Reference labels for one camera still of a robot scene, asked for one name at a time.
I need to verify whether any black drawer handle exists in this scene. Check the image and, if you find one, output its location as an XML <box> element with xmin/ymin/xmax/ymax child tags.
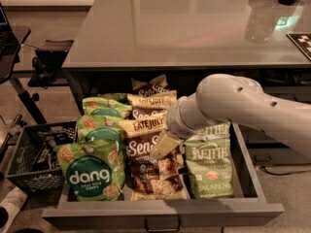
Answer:
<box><xmin>144</xmin><ymin>216</ymin><xmax>181</xmax><ymax>233</ymax></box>

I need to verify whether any middle green dang bag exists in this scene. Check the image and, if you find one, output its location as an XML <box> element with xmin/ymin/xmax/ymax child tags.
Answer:
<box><xmin>77</xmin><ymin>116</ymin><xmax>123</xmax><ymax>143</ymax></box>

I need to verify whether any black floor cable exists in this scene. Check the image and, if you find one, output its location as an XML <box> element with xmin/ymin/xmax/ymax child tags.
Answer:
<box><xmin>259</xmin><ymin>165</ymin><xmax>311</xmax><ymax>177</ymax></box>

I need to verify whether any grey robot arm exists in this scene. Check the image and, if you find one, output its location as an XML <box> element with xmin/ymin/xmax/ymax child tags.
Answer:
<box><xmin>164</xmin><ymin>74</ymin><xmax>311</xmax><ymax>157</ymax></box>

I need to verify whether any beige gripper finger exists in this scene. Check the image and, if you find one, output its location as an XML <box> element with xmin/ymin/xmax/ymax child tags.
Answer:
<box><xmin>151</xmin><ymin>130</ymin><xmax>178</xmax><ymax>159</ymax></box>

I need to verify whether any black desk with stand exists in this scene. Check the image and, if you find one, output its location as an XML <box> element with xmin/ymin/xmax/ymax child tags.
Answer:
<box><xmin>0</xmin><ymin>3</ymin><xmax>46</xmax><ymax>124</ymax></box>

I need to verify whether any front green dang bag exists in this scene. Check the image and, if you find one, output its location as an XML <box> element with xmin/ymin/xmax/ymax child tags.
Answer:
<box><xmin>54</xmin><ymin>140</ymin><xmax>125</xmax><ymax>201</ymax></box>

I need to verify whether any front green kettle jalapeno bag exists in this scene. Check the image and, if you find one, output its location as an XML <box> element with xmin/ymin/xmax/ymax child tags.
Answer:
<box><xmin>184</xmin><ymin>135</ymin><xmax>234</xmax><ymax>199</ymax></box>

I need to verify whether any black stool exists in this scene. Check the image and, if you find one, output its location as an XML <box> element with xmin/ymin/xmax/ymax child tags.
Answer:
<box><xmin>28</xmin><ymin>40</ymin><xmax>74</xmax><ymax>87</ymax></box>

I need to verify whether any grey counter cabinet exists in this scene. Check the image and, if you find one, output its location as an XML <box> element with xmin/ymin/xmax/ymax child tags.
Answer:
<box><xmin>63</xmin><ymin>0</ymin><xmax>311</xmax><ymax>164</ymax></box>

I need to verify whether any black plastic crate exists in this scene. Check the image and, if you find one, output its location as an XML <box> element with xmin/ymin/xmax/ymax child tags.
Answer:
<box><xmin>5</xmin><ymin>121</ymin><xmax>76</xmax><ymax>194</ymax></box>

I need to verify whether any brown sea salt bag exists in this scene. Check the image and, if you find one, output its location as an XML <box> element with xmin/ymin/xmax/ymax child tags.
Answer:
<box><xmin>131</xmin><ymin>75</ymin><xmax>169</xmax><ymax>97</ymax></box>
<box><xmin>127</xmin><ymin>90</ymin><xmax>177</xmax><ymax>119</ymax></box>
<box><xmin>120</xmin><ymin>114</ymin><xmax>188</xmax><ymax>201</ymax></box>

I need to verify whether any green dang bag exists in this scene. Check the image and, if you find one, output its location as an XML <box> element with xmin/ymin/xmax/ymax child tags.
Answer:
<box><xmin>54</xmin><ymin>140</ymin><xmax>125</xmax><ymax>201</ymax></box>
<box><xmin>77</xmin><ymin>116</ymin><xmax>123</xmax><ymax>143</ymax></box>
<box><xmin>83</xmin><ymin>97</ymin><xmax>132</xmax><ymax>118</ymax></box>

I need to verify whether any middle green kettle bag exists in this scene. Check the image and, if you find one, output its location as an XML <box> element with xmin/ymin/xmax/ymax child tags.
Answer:
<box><xmin>195</xmin><ymin>123</ymin><xmax>230</xmax><ymax>139</ymax></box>

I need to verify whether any rear green dang bag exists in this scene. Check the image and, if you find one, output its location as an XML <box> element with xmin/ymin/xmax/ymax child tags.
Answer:
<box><xmin>83</xmin><ymin>97</ymin><xmax>132</xmax><ymax>118</ymax></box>

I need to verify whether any open grey top drawer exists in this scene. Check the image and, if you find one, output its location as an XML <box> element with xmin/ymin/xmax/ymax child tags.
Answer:
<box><xmin>42</xmin><ymin>124</ymin><xmax>284</xmax><ymax>230</ymax></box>

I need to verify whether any black white marker tag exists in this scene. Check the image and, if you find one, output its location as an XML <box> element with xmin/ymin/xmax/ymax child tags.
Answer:
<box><xmin>287</xmin><ymin>32</ymin><xmax>311</xmax><ymax>61</ymax></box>

